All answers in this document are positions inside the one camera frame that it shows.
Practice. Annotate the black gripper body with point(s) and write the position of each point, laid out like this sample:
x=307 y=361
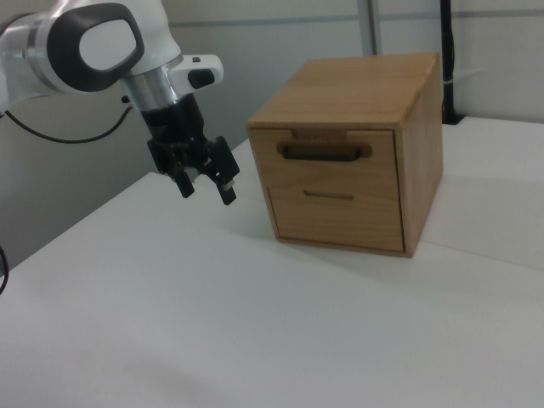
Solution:
x=174 y=121

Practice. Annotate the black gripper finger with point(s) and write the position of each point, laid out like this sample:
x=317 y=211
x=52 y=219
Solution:
x=223 y=163
x=185 y=187

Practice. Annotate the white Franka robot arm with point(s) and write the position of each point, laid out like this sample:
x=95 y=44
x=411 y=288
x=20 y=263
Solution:
x=108 y=44

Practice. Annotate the wooden drawer with slot pull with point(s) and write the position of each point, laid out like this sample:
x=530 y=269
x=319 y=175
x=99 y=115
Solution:
x=340 y=221

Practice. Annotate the wooden two-drawer cabinet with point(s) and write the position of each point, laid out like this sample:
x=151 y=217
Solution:
x=340 y=93

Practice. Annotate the black vertical pole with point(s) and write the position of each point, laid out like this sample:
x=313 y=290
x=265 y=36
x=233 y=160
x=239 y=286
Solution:
x=448 y=51

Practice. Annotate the grey partition frame post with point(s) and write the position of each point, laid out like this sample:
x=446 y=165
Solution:
x=370 y=25

